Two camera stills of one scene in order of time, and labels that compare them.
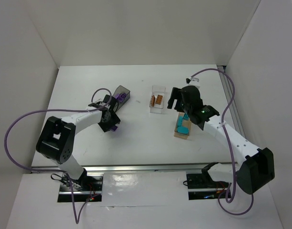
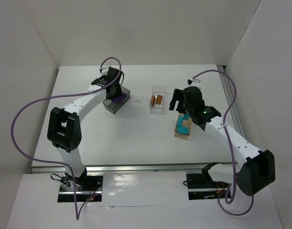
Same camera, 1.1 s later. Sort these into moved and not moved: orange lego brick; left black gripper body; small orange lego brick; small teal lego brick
Moved: left black gripper body
Not moved: small orange lego brick; orange lego brick; small teal lego brick
